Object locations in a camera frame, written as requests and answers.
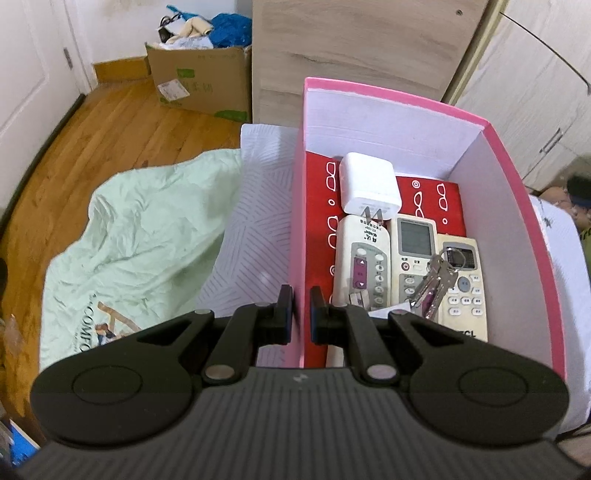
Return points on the lime green cushion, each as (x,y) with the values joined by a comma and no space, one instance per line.
(586,251)

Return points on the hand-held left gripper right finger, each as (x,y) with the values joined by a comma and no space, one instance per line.
(315,318)

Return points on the beige cloth item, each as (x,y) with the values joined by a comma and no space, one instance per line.
(191,27)

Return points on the red patterned flat box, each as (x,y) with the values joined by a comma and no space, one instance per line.
(316,258)

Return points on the bunch of silver keys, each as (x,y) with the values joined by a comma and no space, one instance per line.
(438,277)

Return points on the white charger plug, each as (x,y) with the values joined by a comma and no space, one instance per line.
(367,184)

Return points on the white door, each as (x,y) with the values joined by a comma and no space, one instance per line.
(27,69)

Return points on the white remote with large display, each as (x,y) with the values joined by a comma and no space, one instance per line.
(415,235)

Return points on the white remote with round button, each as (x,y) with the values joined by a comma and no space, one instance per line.
(468,302)

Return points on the pale green blanket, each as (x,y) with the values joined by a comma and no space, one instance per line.
(138,230)

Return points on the brown cardboard box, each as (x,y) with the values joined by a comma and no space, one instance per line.
(207,87)

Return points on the beige remote control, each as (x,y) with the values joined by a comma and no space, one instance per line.
(360,240)

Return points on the wooden cabinet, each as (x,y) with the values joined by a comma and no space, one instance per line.
(346,46)

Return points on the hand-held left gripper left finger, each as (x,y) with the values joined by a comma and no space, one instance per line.
(287,314)

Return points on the blue plastic bag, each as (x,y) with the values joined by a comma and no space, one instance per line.
(231,30)

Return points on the pink cardboard box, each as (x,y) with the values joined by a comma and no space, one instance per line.
(392,124)

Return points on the pale blue patterned cloth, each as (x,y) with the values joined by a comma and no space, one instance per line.
(258,207)

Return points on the blue box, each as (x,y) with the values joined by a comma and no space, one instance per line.
(25,443)

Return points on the white wardrobe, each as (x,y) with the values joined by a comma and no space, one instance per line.
(531,69)

